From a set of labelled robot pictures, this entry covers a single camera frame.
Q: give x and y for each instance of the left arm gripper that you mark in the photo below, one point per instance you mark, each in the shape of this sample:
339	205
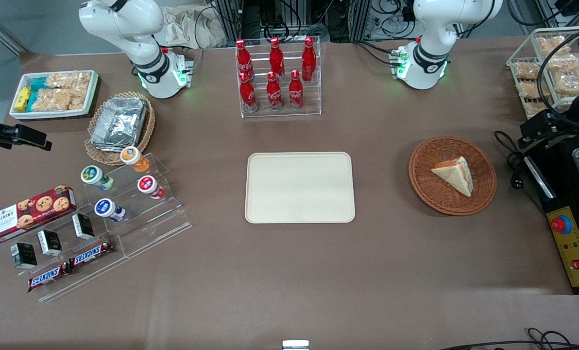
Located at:
570	121

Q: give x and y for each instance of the triangular sandwich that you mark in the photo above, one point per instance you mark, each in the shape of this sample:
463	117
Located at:
455	175

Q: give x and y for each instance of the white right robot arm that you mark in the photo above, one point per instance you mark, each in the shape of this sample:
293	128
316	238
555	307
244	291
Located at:
134	39

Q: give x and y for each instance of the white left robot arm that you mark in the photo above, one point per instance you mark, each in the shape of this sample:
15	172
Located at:
435	43

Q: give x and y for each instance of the light oval wicker basket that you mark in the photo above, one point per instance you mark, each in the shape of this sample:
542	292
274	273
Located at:
100	156

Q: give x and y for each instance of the white rectangular snack tray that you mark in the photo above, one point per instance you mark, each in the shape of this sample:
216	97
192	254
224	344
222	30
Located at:
91	95

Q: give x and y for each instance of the round brown wicker basket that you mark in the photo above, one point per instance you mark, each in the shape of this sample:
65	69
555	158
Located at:
435	194

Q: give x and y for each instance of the beige plastic tray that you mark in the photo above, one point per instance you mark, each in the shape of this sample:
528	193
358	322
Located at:
299	187

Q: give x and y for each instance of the rice cracker bag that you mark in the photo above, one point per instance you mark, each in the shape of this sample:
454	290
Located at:
565	63
554	45
527	70
532	90
59	99
68	80
536	108
573	85

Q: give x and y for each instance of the yellow snack box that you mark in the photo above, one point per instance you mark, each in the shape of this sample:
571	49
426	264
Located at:
23	98

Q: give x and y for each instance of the teal snack box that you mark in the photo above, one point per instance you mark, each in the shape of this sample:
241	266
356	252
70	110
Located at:
39	83
32	101

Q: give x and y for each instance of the red Walkers cookie box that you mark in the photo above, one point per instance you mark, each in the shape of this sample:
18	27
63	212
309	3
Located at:
27	214

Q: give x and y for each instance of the green lid yogurt cup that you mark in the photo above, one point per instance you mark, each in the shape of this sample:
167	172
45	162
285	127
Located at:
94	176

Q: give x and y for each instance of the stacked foil containers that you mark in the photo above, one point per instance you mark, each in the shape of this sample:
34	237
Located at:
119	121

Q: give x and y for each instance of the small black box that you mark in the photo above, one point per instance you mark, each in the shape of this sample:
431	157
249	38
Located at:
49	242
24	255
83	226

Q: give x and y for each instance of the blue lid yogurt cup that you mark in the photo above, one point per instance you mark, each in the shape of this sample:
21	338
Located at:
106	209

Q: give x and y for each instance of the orange lid yogurt cup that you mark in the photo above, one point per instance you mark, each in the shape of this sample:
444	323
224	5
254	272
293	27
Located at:
133	158

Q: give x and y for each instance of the black sealing machine yellow panel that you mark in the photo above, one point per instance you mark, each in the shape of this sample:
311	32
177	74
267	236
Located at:
573	248

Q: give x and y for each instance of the Snickers chocolate bar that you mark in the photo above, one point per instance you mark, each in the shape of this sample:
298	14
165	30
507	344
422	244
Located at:
90	253
46	276

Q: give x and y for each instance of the red lid yogurt cup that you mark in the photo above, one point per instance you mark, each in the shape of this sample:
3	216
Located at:
148	186

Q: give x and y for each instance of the clear acrylic stepped stand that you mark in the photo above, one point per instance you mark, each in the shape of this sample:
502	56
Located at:
76	279
153	223

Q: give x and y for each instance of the beige cloth bag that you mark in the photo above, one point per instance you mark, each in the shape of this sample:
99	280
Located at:
187	26

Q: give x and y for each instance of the red cola bottle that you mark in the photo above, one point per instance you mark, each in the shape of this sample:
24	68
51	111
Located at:
247	93
274	92
309	58
244	59
276	57
296	91

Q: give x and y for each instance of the clear acrylic bottle rack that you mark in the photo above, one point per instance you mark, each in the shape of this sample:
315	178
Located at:
314	97

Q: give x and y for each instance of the white metal bracket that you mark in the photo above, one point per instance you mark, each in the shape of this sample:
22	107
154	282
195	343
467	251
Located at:
295	345

